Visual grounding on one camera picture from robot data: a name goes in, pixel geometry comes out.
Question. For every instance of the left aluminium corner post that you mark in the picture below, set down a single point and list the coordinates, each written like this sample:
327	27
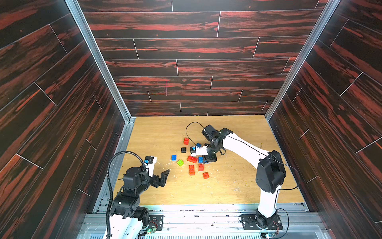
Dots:
90	41

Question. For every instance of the green square lego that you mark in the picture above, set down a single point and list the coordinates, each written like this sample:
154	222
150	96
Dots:
180	162

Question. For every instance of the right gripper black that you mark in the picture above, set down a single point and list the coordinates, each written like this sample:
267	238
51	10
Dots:
211	151

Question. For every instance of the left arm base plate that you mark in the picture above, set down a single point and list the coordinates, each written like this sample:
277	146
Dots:
152	222

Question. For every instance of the red long lego upright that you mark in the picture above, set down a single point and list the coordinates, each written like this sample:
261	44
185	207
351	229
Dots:
191	170

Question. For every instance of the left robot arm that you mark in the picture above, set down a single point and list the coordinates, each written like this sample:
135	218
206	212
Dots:
126	218

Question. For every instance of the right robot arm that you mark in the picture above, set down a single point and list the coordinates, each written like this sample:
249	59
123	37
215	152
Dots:
270	170

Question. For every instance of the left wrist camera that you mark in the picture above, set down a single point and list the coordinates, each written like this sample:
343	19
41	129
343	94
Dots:
148	163

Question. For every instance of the aluminium front rail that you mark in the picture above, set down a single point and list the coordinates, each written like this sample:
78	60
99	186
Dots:
227	221

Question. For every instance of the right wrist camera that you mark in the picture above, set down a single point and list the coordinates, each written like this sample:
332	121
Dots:
194	150

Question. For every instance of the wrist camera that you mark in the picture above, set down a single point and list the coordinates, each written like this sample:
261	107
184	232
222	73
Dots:
194	150
148	163

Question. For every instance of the aluminium corner post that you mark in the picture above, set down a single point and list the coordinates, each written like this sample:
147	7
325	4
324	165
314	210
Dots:
317	30
90	41

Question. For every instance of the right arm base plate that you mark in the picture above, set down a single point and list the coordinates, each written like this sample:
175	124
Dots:
255	222

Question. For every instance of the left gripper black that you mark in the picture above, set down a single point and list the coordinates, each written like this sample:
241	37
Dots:
162	179

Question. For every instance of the right aluminium corner post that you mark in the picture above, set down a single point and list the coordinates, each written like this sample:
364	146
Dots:
317	30

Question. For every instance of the red long lego centre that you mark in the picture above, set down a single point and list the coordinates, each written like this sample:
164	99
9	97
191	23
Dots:
192	159

